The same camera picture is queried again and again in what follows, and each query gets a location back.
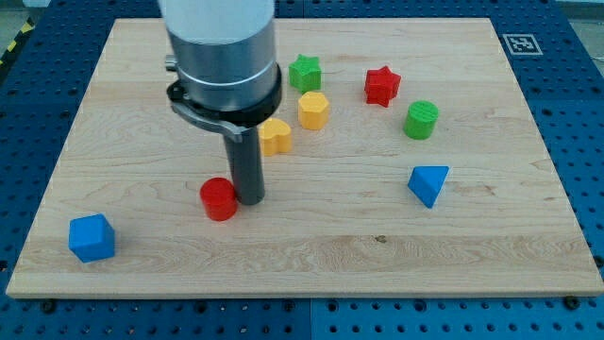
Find black flange with grey bracket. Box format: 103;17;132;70
165;55;282;144

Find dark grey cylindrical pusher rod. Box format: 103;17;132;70
224;127;265;206

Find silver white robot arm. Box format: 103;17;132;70
158;0;282;205

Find yellow hexagon block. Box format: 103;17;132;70
298;92;330;130

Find yellow heart block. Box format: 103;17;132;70
259;118;293;157

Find red cylinder block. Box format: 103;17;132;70
199;178;238;221

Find green star block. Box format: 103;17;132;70
289;54;322;94

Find red star block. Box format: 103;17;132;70
364;66;402;108

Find light wooden board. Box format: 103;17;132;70
7;18;603;299

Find blue cube block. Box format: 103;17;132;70
68;213;115;263

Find green cylinder block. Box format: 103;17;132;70
403;100;439;140

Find blue triangle block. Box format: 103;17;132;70
408;165;450;209

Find white fiducial marker tag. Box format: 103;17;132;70
502;33;543;57

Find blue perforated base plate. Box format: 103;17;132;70
1;0;603;339

